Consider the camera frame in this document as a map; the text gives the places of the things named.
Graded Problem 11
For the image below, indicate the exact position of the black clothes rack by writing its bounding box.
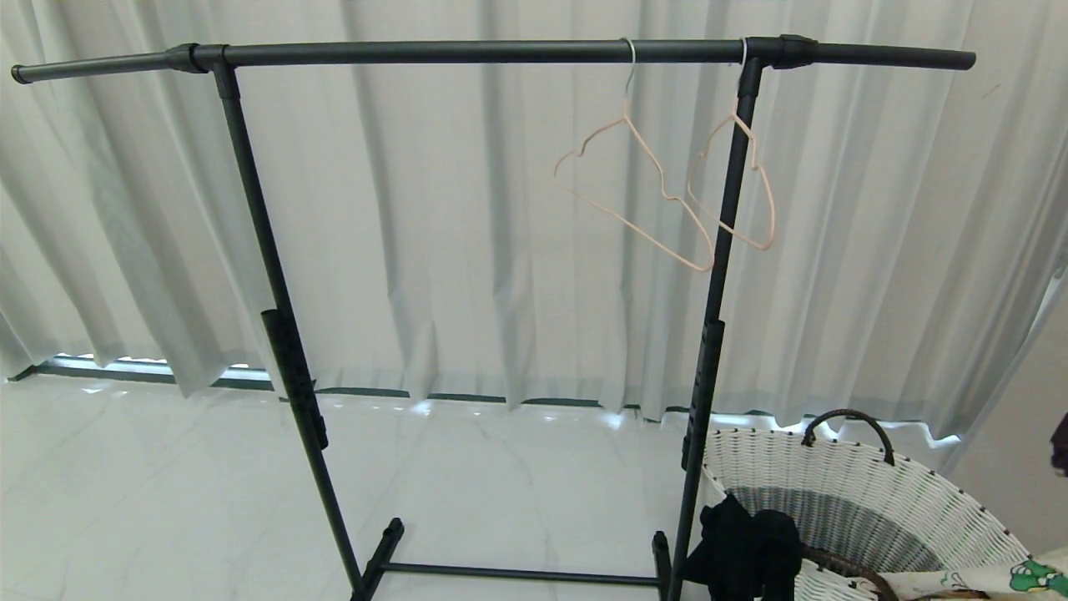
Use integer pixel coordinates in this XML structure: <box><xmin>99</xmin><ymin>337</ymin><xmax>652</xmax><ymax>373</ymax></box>
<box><xmin>10</xmin><ymin>33</ymin><xmax>977</xmax><ymax>601</ymax></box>

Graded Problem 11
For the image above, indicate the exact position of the black garment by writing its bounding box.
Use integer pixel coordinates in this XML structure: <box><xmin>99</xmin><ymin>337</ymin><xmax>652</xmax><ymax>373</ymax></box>
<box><xmin>683</xmin><ymin>494</ymin><xmax>806</xmax><ymax>601</ymax></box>

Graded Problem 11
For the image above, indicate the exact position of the white curtain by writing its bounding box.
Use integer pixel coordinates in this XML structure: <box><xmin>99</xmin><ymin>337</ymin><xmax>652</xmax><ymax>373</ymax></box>
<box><xmin>0</xmin><ymin>0</ymin><xmax>1068</xmax><ymax>456</ymax></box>

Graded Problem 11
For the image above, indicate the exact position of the pink clothes hanger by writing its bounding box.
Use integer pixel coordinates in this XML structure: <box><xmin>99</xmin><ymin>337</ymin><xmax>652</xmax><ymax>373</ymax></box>
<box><xmin>687</xmin><ymin>38</ymin><xmax>777</xmax><ymax>251</ymax></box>
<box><xmin>553</xmin><ymin>38</ymin><xmax>717</xmax><ymax>274</ymax></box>

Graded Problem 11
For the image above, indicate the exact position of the cream printed garment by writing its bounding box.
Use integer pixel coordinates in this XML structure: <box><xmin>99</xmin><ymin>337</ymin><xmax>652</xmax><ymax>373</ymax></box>
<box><xmin>876</xmin><ymin>547</ymin><xmax>1068</xmax><ymax>601</ymax></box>

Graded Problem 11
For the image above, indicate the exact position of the white laundry basket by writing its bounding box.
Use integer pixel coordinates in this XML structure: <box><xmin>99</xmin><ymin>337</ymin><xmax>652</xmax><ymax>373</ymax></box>
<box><xmin>699</xmin><ymin>409</ymin><xmax>1035</xmax><ymax>601</ymax></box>

